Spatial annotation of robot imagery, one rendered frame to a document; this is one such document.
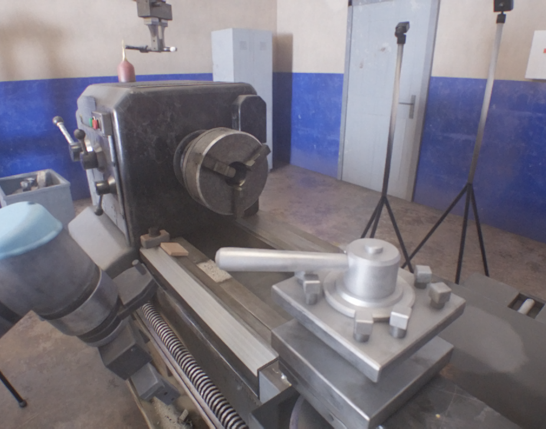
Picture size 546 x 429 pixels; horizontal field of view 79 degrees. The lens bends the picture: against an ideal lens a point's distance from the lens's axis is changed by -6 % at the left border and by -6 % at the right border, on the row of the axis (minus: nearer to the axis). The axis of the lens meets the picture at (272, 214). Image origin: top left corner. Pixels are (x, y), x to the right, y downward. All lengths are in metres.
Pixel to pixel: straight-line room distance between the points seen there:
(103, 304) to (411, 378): 0.38
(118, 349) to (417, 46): 3.86
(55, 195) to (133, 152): 2.06
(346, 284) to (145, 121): 0.85
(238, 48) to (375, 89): 1.68
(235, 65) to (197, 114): 3.39
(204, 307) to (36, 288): 0.53
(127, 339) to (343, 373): 0.28
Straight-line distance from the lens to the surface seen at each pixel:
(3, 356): 2.40
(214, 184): 1.01
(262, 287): 1.16
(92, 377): 2.04
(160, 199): 1.18
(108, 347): 0.53
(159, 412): 1.27
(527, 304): 1.02
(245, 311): 0.89
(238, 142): 1.02
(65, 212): 3.19
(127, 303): 0.51
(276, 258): 0.38
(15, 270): 0.43
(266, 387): 0.69
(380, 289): 0.40
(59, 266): 0.44
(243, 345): 0.79
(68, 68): 4.40
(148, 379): 0.54
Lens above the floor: 1.38
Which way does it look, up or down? 23 degrees down
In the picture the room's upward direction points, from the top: straight up
